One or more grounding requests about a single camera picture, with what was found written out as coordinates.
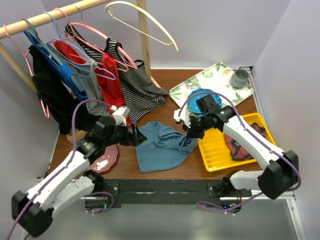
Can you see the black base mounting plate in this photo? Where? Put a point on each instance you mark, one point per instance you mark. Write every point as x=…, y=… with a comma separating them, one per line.
x=165, y=192

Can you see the grey cup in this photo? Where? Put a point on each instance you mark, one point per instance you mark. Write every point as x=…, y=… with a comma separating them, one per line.
x=239, y=78

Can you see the blue dotted plate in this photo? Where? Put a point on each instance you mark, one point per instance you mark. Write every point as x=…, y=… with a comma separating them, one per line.
x=192, y=104

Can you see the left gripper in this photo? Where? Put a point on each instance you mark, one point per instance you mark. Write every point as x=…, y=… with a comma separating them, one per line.
x=134, y=139

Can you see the royal blue tank top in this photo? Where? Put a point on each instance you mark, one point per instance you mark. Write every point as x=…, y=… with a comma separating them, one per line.
x=69, y=77

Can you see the pink dotted plate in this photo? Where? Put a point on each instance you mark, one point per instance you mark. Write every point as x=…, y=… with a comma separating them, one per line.
x=106, y=161

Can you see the black tank top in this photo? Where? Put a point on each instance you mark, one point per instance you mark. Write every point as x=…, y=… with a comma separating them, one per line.
x=52, y=92

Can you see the red tank top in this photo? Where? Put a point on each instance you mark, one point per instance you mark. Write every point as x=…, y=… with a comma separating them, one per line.
x=111, y=89

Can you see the maroon tank top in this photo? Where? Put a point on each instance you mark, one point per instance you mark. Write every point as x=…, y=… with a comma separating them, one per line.
x=238, y=152

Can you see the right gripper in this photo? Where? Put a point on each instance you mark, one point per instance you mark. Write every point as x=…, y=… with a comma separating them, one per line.
x=191, y=133

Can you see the grey tank top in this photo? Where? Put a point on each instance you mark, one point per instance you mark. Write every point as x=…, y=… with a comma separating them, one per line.
x=85, y=77

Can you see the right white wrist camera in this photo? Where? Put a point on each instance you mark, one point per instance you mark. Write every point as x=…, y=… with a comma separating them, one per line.
x=182, y=116

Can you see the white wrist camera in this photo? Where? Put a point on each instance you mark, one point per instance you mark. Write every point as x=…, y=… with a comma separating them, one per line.
x=120, y=114
x=182, y=116

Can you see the grey blue hanger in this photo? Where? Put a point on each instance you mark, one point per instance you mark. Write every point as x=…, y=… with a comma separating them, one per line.
x=45, y=49

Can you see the striped tank top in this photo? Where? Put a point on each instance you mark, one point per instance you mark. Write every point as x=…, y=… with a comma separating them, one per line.
x=140, y=93

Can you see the floral serving tray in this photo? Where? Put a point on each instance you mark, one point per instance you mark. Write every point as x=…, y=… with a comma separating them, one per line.
x=216, y=78

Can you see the light blue hanger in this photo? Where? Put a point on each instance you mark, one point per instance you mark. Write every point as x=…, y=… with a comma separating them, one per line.
x=76, y=52

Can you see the yellow plastic bin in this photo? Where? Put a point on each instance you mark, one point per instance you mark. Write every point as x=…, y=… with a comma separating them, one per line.
x=214, y=151

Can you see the pink hanger with black top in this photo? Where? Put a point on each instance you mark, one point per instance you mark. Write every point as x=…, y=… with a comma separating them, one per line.
x=44, y=106

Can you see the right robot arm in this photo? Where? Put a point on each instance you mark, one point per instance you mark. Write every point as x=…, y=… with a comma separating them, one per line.
x=279, y=169

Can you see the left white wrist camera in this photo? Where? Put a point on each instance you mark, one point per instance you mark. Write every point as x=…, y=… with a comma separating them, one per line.
x=120, y=114

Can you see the pink hanger with striped top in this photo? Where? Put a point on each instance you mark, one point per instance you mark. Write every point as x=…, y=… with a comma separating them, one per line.
x=100, y=35

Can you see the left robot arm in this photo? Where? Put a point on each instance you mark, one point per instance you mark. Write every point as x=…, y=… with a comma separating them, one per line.
x=35, y=209

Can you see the cream empty hanger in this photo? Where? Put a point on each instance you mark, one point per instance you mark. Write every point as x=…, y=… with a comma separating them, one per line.
x=170, y=41

